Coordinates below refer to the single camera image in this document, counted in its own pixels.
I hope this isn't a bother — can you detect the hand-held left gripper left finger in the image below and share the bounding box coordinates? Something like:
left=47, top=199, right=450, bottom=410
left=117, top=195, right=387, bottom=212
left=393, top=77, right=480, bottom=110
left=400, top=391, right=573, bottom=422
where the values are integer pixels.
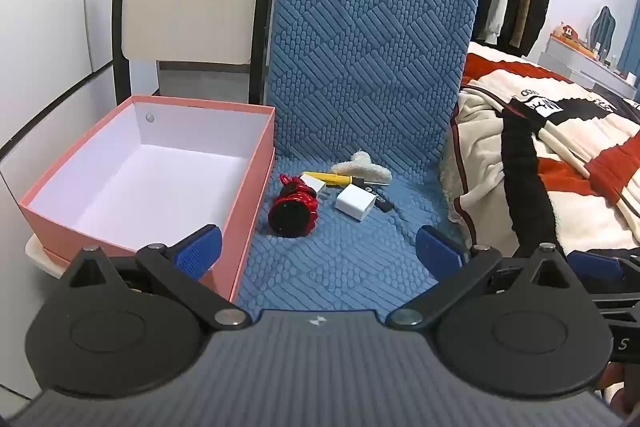
left=60, top=224, right=253, bottom=330

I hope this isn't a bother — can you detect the fluffy white hair claw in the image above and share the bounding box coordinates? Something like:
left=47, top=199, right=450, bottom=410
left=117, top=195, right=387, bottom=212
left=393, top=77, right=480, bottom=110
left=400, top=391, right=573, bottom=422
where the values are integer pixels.
left=331, top=151, right=392, bottom=182

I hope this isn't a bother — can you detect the white dresser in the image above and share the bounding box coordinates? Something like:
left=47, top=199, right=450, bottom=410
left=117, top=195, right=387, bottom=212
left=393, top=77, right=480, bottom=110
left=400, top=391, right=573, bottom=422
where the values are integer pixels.
left=542, top=34, right=640, bottom=100

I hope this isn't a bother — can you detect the teal jacket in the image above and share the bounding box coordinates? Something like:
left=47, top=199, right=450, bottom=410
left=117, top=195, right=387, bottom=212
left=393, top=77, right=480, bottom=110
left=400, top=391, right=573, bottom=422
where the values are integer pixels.
left=592, top=6, right=617, bottom=58

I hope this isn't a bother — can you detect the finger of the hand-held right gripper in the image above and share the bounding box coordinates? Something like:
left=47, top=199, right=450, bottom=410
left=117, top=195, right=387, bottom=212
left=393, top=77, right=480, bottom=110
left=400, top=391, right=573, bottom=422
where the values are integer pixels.
left=567, top=251, right=640, bottom=303

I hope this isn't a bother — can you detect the small white block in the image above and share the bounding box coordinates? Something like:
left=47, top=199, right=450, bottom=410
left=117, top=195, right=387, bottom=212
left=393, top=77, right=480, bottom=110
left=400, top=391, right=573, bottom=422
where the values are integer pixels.
left=299, top=173, right=328, bottom=196

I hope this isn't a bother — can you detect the red white black blanket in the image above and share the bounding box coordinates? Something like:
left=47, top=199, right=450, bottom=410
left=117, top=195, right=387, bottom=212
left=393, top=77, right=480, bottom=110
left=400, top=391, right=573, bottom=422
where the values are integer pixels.
left=440, top=41, right=640, bottom=408

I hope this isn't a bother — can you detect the white charger plug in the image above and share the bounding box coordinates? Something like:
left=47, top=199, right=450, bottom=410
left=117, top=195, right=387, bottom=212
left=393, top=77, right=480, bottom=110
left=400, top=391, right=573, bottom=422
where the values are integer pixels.
left=335, top=184, right=377, bottom=224

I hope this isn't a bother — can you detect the blue quilted mat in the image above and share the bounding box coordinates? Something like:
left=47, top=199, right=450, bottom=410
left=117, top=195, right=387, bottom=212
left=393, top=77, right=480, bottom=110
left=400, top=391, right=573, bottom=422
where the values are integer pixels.
left=235, top=0, right=486, bottom=323

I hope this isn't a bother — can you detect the red ridged round gadget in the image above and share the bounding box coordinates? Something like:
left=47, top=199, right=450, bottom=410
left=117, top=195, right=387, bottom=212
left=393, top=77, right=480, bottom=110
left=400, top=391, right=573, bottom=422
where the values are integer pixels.
left=267, top=173, right=319, bottom=239

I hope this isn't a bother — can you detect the blue curtain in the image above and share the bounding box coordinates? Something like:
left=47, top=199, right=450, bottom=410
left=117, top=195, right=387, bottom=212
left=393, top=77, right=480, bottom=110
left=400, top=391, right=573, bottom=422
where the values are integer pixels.
left=617, top=0, right=640, bottom=78

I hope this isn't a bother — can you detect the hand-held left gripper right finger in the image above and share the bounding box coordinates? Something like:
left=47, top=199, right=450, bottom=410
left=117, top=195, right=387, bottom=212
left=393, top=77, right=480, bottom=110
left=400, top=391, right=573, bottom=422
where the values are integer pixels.
left=386, top=226, right=578, bottom=330

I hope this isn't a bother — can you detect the pink cardboard box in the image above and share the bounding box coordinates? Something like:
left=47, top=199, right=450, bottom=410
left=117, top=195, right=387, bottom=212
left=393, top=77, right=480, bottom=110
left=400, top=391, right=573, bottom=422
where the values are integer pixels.
left=17, top=94, right=277, bottom=305

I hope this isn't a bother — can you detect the yellow utility knife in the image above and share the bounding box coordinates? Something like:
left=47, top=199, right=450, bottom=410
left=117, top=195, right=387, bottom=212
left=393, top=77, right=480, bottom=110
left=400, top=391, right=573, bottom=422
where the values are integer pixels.
left=302, top=171, right=367, bottom=188

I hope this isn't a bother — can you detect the black lighter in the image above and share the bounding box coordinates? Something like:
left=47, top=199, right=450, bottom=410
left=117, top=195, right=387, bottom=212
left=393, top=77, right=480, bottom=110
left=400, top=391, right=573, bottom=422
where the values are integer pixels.
left=364, top=188, right=396, bottom=214

